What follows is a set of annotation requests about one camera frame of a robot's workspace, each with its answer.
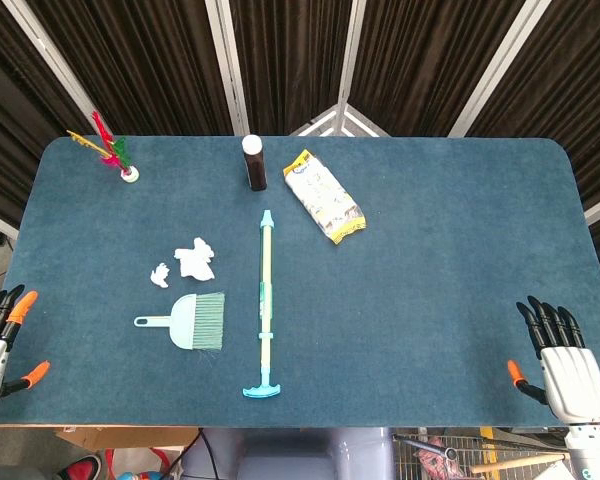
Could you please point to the right robot hand orange thumb tip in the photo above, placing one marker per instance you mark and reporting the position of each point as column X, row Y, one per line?
column 575, row 385

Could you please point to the small white paper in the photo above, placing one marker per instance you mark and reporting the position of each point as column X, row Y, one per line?
column 160, row 277

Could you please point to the light green hand broom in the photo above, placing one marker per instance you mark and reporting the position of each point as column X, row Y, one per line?
column 187, row 322

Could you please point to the large white paper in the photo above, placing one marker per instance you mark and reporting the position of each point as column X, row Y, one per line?
column 195, row 262

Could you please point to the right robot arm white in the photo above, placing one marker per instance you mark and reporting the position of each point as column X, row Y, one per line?
column 590, row 452

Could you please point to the wooden stick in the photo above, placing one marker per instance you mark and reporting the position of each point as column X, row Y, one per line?
column 520, row 463

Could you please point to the red black shoe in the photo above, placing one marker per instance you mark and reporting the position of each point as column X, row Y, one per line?
column 80, row 469

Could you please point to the brown cardboard box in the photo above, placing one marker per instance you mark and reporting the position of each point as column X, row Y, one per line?
column 125, row 436

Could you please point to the red patterned packet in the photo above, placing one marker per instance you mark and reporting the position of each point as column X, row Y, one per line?
column 432, row 460

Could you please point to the blue felt table mat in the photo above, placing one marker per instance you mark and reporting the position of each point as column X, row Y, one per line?
column 430, row 300

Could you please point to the red white bag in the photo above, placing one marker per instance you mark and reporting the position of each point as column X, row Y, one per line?
column 140, row 460

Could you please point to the dark brown curtain panel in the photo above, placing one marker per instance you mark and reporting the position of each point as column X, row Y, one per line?
column 145, row 65
column 570, row 85
column 420, row 65
column 290, row 60
column 10, row 125

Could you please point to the colourful feather shuttlecock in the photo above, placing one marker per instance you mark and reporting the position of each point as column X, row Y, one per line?
column 115, row 155

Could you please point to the grey robot torso base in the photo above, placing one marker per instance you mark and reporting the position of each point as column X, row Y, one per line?
column 290, row 452

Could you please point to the yellow white snack packet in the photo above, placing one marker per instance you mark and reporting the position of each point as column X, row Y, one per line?
column 322, row 192

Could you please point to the brown bottle white cap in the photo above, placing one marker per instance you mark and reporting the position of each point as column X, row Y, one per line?
column 255, row 167

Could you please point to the white screen frame post with base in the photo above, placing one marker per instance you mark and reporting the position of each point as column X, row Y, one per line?
column 347, row 75

